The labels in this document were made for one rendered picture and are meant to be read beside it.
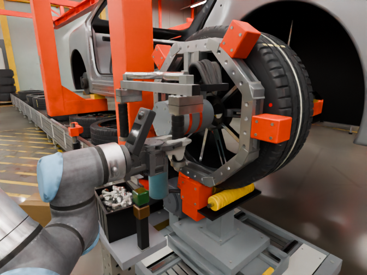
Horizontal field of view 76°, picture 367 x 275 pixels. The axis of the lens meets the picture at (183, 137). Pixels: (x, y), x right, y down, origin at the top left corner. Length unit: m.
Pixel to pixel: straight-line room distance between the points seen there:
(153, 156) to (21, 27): 13.38
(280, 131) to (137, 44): 0.80
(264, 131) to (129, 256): 0.57
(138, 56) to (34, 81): 12.60
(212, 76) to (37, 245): 0.55
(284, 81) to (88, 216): 0.66
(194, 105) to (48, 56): 2.53
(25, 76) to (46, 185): 13.25
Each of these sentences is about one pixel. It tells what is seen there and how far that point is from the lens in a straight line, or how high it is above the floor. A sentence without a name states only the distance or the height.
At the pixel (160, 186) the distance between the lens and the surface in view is 1.02.
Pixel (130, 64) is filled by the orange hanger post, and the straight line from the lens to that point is 1.20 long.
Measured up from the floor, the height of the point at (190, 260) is 0.13.
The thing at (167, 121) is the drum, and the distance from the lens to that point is 0.79.
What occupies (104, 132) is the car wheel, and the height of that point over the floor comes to 0.48.
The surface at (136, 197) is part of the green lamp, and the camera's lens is 0.74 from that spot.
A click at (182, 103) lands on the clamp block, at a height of 0.93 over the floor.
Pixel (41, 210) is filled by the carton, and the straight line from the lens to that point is 1.84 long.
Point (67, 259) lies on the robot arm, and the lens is 0.49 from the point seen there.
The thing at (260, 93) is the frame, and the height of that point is 0.95.
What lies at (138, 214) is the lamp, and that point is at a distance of 0.77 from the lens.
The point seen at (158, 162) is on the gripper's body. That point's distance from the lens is 0.61.
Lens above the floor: 1.01
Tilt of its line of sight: 16 degrees down
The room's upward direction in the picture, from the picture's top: straight up
